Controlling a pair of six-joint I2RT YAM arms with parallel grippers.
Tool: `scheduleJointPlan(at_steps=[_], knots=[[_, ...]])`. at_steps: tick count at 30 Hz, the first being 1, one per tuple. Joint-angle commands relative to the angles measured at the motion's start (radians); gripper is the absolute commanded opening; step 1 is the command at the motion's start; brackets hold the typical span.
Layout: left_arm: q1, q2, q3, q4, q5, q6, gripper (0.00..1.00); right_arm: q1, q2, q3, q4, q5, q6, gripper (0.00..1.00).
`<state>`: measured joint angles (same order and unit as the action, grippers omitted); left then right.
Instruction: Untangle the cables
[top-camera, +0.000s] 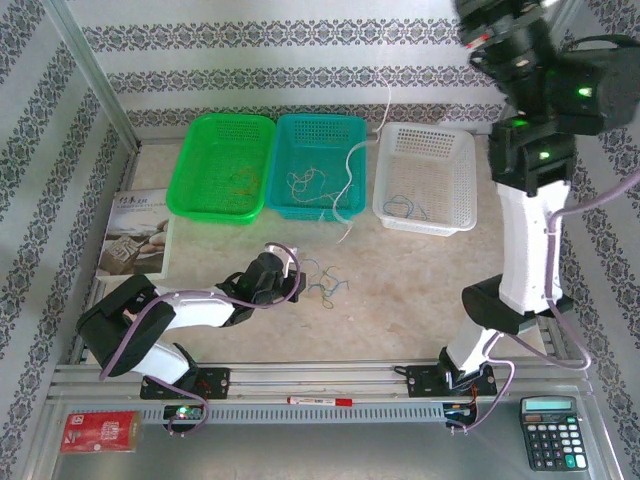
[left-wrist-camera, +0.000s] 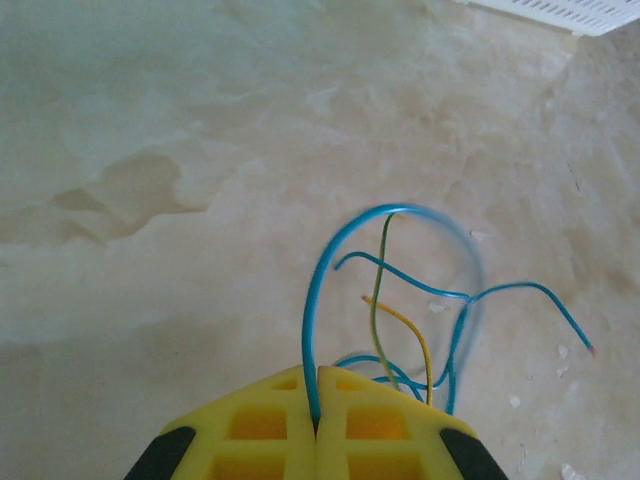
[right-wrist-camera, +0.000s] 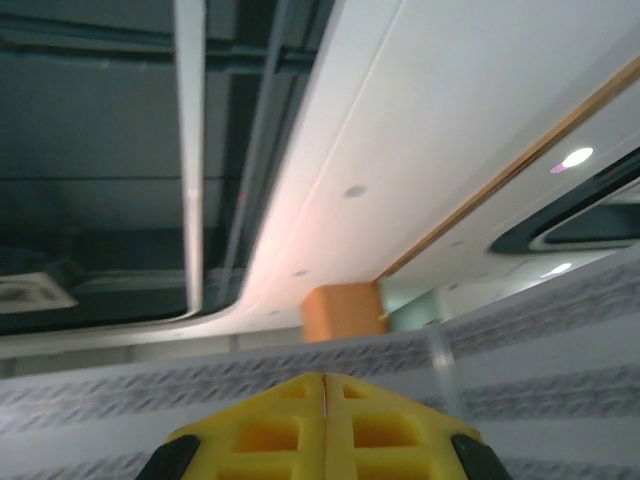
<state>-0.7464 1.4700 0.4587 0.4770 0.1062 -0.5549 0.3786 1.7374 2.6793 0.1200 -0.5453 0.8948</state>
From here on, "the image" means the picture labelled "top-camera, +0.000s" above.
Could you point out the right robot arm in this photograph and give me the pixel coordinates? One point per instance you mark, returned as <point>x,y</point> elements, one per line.
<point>530,240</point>

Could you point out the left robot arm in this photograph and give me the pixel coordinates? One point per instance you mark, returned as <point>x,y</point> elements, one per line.
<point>195,307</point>

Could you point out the red white marker pen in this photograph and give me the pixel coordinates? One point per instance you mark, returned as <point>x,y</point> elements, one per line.
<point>320,400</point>

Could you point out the book with photo cover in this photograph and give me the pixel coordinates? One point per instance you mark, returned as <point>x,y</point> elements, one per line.
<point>130,235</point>

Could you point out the small circuit board with LEDs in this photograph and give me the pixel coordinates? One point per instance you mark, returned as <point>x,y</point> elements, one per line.
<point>184,413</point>

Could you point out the green plastic basket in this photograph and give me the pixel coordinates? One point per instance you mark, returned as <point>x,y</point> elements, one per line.
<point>225,120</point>

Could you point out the teal plastic basket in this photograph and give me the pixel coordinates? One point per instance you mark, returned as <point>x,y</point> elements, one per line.
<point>320,120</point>

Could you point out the white plastic basket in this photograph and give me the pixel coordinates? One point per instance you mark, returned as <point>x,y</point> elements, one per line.
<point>425,227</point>

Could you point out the red flat packet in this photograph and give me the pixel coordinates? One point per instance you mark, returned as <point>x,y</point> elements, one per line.
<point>100,432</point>

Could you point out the black desk calculator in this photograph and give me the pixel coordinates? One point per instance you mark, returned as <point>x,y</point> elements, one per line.
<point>552,435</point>

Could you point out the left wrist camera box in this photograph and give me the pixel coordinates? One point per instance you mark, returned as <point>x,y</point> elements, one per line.
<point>291,257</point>

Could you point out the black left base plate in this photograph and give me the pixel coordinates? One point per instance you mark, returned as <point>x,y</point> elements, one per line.
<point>215,382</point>

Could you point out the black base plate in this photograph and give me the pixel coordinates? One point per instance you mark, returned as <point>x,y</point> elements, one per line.
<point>425,382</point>
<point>215,382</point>

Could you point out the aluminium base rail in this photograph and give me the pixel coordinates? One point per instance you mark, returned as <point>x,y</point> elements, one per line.
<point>320,377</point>

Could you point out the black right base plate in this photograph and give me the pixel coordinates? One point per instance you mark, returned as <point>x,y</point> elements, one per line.
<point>425,382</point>

